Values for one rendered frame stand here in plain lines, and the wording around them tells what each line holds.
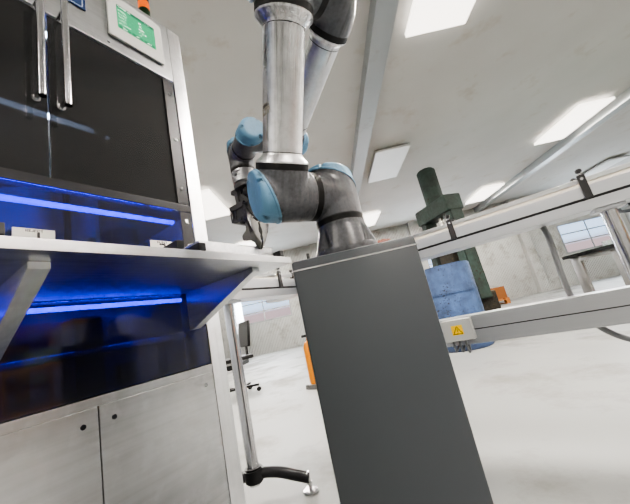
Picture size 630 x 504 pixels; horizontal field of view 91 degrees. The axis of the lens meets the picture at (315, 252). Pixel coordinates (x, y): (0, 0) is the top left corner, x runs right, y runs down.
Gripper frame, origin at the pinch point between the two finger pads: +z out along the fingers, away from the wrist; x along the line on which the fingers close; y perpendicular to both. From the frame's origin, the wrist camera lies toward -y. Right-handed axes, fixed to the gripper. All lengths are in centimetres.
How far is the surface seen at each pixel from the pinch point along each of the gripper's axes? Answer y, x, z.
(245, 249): 1.5, 5.4, 1.5
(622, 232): -92, -86, 18
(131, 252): -1.0, 37.3, 5.1
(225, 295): 18.3, 0.6, 11.1
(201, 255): -1.1, 22.0, 4.9
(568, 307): -69, -84, 40
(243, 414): 54, -30, 56
